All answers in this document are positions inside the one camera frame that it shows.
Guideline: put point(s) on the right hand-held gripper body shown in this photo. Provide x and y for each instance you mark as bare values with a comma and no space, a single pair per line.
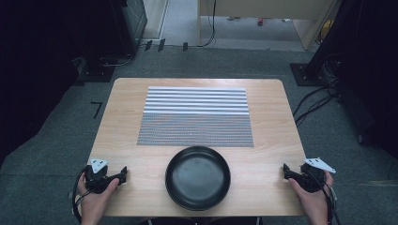
313,178

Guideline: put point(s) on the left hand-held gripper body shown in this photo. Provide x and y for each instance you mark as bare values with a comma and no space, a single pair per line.
97,179

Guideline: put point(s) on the person's left hand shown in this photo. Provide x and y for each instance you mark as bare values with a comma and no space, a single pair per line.
97,200

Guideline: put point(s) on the person's right hand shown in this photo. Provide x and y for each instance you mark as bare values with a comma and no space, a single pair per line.
313,200

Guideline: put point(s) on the black round bowl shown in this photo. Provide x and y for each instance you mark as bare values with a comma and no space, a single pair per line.
197,178

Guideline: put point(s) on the grey striped placemat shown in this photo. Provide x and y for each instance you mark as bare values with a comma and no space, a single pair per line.
195,125

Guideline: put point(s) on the black curtain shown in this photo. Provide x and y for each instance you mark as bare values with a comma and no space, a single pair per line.
372,62
31,62

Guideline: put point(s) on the yellow object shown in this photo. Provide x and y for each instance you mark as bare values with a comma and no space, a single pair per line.
326,29

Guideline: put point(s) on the black equipment cabinet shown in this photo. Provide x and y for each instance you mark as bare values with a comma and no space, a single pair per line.
133,22

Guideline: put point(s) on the small red object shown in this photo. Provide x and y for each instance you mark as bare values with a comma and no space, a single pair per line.
260,21

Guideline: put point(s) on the light wooden desk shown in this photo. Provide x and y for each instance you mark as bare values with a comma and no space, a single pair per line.
266,7

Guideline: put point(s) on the black stand base plate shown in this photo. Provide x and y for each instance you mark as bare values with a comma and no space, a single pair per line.
305,75
95,73

